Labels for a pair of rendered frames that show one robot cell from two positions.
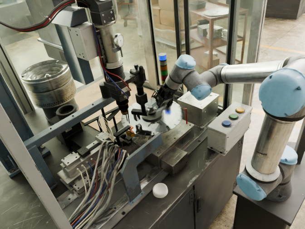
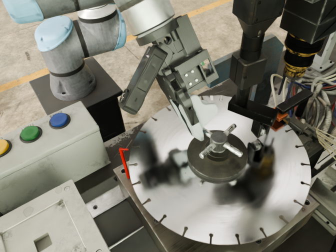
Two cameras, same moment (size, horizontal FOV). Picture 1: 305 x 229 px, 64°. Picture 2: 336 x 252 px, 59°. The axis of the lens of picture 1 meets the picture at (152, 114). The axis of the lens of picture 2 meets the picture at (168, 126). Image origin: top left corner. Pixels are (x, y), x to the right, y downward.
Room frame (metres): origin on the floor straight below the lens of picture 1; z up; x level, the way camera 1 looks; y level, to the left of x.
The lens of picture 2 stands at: (1.38, -0.02, 1.41)
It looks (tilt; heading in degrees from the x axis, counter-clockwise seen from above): 48 degrees down; 191
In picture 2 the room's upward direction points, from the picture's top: 5 degrees counter-clockwise
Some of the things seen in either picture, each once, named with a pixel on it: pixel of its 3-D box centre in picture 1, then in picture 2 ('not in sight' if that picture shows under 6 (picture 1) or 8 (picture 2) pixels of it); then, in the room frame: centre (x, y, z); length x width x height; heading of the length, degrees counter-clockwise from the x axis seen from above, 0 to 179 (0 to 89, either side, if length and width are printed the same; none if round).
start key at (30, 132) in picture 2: (233, 117); (31, 134); (0.99, -0.42, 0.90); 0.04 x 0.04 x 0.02
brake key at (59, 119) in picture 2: (226, 124); (59, 121); (0.95, -0.37, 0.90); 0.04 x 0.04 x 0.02
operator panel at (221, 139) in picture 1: (229, 127); (44, 158); (1.00, -0.41, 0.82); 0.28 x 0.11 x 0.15; 131
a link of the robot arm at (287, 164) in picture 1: (277, 161); (60, 43); (0.65, -0.48, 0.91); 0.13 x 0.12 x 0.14; 121
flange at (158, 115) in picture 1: (151, 112); (217, 151); (1.05, 0.00, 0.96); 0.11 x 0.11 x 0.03
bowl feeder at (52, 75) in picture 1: (54, 92); not in sight; (1.51, 0.65, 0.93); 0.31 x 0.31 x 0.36
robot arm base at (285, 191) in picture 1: (274, 179); (70, 74); (0.65, -0.48, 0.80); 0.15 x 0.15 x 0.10
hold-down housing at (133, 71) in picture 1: (139, 85); (254, 27); (0.98, 0.04, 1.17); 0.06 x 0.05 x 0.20; 122
